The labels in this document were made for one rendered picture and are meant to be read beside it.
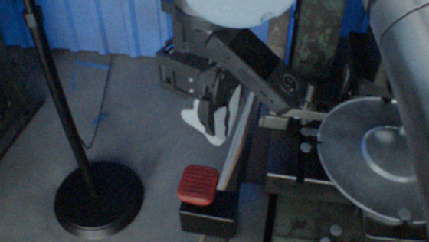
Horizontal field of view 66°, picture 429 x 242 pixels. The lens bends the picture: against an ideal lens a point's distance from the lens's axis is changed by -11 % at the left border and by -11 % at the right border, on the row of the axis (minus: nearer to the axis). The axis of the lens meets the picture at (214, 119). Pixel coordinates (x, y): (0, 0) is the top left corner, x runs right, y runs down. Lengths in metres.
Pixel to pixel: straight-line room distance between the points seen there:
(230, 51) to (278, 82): 0.06
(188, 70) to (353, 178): 0.33
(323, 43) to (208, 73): 0.51
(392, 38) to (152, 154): 1.49
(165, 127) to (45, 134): 0.61
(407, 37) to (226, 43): 0.20
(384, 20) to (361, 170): 0.41
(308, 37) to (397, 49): 0.64
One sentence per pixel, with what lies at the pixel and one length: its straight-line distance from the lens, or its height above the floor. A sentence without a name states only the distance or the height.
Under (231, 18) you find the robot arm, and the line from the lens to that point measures 0.21.
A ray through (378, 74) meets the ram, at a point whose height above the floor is 0.91.
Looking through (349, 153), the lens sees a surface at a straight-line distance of 0.64.
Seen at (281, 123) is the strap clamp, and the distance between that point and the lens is 0.75.
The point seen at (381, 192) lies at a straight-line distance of 0.61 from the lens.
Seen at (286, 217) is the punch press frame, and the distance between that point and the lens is 0.70.
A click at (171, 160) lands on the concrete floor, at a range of 1.62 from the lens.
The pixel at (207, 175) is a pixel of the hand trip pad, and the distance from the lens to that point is 0.60.
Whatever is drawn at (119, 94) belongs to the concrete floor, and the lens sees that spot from 1.99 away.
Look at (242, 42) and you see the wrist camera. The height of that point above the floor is 1.04.
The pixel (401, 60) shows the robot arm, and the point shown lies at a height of 1.13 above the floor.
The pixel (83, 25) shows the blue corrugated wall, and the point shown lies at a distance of 2.29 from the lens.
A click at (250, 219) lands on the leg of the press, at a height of 0.64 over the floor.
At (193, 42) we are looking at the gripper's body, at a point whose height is 1.02.
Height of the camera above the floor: 1.24
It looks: 44 degrees down
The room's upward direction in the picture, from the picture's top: straight up
